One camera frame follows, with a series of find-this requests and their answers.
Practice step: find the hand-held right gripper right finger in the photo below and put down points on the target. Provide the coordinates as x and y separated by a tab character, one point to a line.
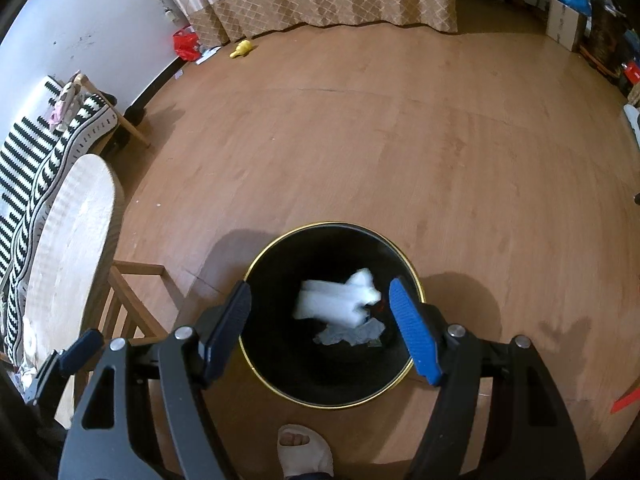
412	330

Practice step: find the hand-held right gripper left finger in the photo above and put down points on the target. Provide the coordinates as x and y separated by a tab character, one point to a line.
227	320

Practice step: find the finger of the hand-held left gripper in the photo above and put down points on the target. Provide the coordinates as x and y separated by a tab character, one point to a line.
75	352

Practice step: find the black bin with gold rim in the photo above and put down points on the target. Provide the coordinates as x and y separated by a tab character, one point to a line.
300	365

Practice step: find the crumpled grey paper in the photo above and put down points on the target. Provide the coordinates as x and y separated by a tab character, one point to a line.
345	335

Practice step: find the round wooden table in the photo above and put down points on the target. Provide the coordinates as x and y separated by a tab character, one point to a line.
75	240

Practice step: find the person's foot in white slipper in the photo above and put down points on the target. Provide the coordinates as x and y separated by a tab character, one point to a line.
305	452

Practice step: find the black white striped blanket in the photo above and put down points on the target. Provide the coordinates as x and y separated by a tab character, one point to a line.
30	170

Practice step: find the red flat object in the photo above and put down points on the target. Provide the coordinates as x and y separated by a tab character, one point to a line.
627	402

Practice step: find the pink cloth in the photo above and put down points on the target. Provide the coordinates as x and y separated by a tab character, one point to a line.
60	110

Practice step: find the white paper scrap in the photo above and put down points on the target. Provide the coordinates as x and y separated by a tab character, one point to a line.
207	55

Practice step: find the yellow toy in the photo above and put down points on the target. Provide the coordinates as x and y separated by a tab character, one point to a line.
241	48

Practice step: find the red plastic bag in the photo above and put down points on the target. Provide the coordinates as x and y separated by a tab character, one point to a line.
185	42

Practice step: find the white flat item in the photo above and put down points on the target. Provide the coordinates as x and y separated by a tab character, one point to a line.
632	125

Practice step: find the beige patterned curtain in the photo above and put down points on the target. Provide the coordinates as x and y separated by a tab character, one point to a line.
310	0

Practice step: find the red box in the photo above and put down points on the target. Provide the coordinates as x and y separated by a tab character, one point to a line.
632	71

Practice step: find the cardboard box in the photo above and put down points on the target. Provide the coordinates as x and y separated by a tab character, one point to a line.
562	25

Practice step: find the wooden sofa frame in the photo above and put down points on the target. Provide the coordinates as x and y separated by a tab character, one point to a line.
132	132

